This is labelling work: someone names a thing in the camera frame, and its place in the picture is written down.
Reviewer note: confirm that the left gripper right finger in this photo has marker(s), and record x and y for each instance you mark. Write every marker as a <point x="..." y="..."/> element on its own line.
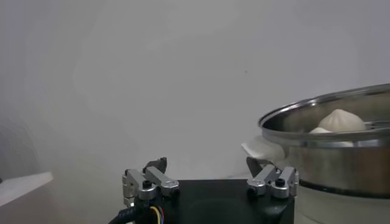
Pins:
<point x="271" y="179"/>

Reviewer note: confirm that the white steamed baozi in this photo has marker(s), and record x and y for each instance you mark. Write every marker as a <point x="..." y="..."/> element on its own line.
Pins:
<point x="320" y="131"/>
<point x="341" y="121"/>

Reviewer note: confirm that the stainless steel steamer basket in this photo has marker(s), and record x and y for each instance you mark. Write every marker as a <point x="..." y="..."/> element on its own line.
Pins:
<point x="335" y="167"/>

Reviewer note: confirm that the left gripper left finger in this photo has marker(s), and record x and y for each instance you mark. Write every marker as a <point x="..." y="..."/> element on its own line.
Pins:
<point x="158" y="179"/>

